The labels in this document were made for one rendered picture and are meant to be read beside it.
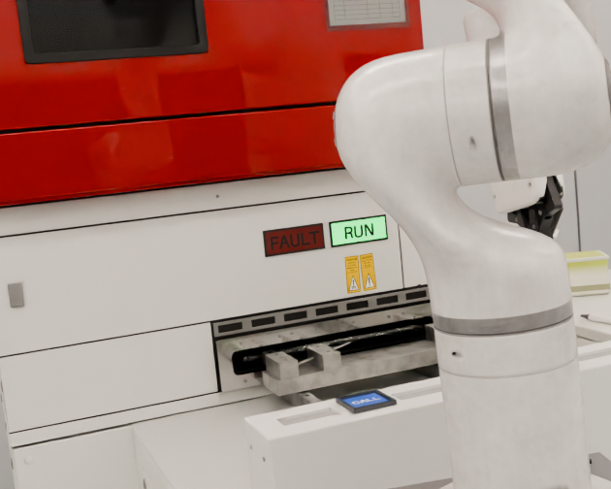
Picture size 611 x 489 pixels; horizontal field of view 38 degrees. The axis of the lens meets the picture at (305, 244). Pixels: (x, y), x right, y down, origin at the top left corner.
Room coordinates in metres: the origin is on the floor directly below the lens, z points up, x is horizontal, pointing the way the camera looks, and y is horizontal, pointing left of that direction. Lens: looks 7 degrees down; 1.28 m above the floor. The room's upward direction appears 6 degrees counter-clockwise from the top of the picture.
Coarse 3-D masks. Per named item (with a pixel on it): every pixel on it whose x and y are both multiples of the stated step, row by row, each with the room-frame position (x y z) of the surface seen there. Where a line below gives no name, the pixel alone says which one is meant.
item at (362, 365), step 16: (368, 352) 1.61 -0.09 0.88; (384, 352) 1.60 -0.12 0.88; (400, 352) 1.59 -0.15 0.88; (416, 352) 1.58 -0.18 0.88; (432, 352) 1.58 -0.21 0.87; (304, 368) 1.54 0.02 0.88; (352, 368) 1.53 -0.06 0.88; (368, 368) 1.54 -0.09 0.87; (384, 368) 1.55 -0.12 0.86; (400, 368) 1.56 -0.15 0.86; (272, 384) 1.51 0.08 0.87; (288, 384) 1.49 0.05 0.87; (304, 384) 1.50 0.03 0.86; (320, 384) 1.51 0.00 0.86
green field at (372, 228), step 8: (336, 224) 1.66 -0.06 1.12; (344, 224) 1.66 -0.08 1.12; (352, 224) 1.67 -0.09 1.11; (360, 224) 1.67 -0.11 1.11; (368, 224) 1.68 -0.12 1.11; (376, 224) 1.68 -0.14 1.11; (384, 224) 1.69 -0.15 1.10; (336, 232) 1.65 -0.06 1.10; (344, 232) 1.66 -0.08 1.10; (352, 232) 1.67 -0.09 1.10; (360, 232) 1.67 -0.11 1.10; (368, 232) 1.68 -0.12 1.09; (376, 232) 1.68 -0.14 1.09; (384, 232) 1.69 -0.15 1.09; (336, 240) 1.65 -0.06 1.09; (344, 240) 1.66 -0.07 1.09; (352, 240) 1.67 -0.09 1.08; (360, 240) 1.67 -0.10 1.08
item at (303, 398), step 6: (282, 396) 1.57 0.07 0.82; (288, 396) 1.54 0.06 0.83; (294, 396) 1.51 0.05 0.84; (300, 396) 1.48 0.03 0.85; (306, 396) 1.47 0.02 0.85; (312, 396) 1.47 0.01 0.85; (288, 402) 1.54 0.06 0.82; (294, 402) 1.51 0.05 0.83; (300, 402) 1.48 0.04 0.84; (306, 402) 1.45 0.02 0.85; (312, 402) 1.43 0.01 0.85; (318, 402) 1.43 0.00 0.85
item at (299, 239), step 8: (272, 232) 1.61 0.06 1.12; (280, 232) 1.62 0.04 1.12; (288, 232) 1.62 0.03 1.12; (296, 232) 1.63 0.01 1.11; (304, 232) 1.63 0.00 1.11; (312, 232) 1.64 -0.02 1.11; (320, 232) 1.64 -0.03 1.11; (272, 240) 1.61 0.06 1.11; (280, 240) 1.62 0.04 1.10; (288, 240) 1.62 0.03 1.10; (296, 240) 1.63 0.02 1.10; (304, 240) 1.63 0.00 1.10; (312, 240) 1.64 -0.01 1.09; (320, 240) 1.64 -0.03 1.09; (272, 248) 1.61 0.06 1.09; (280, 248) 1.62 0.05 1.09; (288, 248) 1.62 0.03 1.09; (296, 248) 1.63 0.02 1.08; (304, 248) 1.63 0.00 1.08
